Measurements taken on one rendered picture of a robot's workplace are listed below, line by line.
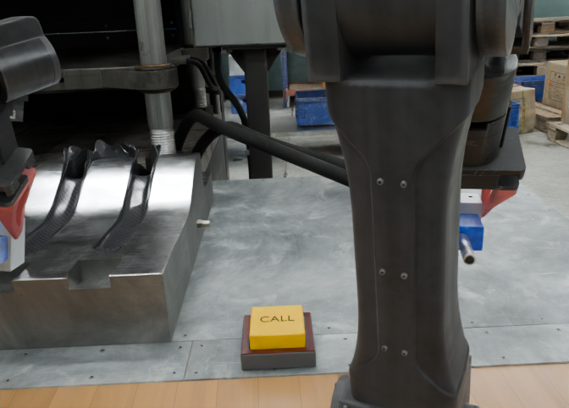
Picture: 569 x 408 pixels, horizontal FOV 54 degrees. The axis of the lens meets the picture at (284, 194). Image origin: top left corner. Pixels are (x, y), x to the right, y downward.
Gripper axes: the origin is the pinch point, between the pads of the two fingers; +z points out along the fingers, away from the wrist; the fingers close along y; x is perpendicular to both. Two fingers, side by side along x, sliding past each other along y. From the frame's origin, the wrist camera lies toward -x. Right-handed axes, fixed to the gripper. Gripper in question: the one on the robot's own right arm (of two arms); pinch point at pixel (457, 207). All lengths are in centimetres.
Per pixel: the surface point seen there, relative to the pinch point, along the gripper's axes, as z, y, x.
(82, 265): 2.8, 43.5, 8.2
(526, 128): 286, -114, -350
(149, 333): 7.5, 34.6, 14.0
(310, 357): 6.4, 15.5, 16.2
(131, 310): 4.6, 36.3, 12.8
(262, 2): 17, 38, -81
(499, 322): 12.6, -5.6, 6.9
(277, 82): 370, 143, -539
